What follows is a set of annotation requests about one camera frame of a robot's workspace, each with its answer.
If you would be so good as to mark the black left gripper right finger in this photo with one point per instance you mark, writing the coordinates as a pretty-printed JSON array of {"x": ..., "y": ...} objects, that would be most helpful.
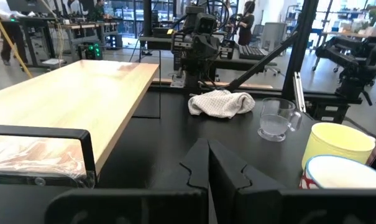
[{"x": 225, "y": 174}]

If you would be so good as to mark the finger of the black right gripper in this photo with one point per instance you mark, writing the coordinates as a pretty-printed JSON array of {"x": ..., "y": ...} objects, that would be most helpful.
[
  {"x": 213, "y": 46},
  {"x": 199, "y": 46}
]

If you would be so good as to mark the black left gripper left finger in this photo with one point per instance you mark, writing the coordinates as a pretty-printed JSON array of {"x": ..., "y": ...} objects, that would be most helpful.
[{"x": 197, "y": 161}]

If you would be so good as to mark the small clear glass mug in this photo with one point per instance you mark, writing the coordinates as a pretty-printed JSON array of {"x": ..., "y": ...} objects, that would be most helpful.
[{"x": 276, "y": 121}]

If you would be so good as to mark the large yellow mug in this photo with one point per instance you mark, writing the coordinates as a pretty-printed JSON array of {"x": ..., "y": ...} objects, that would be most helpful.
[{"x": 337, "y": 143}]

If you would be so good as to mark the red white patterned mug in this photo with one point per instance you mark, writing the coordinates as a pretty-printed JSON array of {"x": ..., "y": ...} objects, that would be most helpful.
[{"x": 346, "y": 174}]

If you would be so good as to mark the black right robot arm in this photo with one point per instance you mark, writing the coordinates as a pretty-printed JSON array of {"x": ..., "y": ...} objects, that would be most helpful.
[{"x": 192, "y": 77}]

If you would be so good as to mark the black desk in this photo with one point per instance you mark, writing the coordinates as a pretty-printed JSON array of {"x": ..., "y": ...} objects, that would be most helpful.
[{"x": 156, "y": 40}]

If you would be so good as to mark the person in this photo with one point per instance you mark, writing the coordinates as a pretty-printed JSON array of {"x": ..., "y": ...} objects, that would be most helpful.
[
  {"x": 246, "y": 28},
  {"x": 10, "y": 37},
  {"x": 97, "y": 11}
]

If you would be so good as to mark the black keyboard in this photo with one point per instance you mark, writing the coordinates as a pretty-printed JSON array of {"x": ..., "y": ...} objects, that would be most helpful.
[{"x": 253, "y": 52}]

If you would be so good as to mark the white waffle cloth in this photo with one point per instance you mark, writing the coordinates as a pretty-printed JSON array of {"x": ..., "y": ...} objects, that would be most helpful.
[{"x": 220, "y": 104}]

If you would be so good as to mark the grey office chair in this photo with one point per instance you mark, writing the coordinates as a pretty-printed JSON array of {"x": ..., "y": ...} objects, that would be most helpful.
[{"x": 273, "y": 37}]

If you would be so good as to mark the computer with green lights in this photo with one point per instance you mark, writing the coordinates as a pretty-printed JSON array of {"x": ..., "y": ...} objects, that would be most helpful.
[{"x": 93, "y": 51}]

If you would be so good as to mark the clear plastic wrap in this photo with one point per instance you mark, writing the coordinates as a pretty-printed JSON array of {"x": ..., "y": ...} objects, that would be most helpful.
[{"x": 35, "y": 155}]

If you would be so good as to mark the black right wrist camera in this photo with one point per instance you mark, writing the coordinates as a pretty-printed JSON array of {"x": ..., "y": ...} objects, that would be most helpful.
[{"x": 203, "y": 21}]

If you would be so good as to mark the black aluminium table frame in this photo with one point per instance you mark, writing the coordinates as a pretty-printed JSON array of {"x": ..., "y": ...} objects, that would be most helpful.
[{"x": 299, "y": 46}]

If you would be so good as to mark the silver metal bracket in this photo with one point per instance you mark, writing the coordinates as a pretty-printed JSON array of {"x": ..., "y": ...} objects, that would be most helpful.
[{"x": 299, "y": 93}]

